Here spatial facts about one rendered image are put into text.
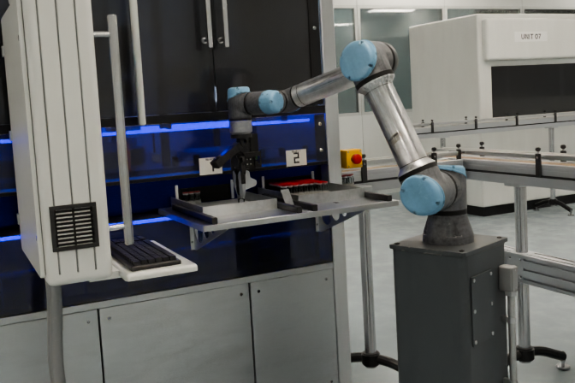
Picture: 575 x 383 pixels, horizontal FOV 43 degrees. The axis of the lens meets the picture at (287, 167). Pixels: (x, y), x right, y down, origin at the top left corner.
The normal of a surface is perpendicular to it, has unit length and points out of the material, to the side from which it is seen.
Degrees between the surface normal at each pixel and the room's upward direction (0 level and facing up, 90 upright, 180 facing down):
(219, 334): 90
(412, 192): 97
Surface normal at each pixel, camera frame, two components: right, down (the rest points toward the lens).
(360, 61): -0.61, -0.01
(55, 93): 0.44, 0.06
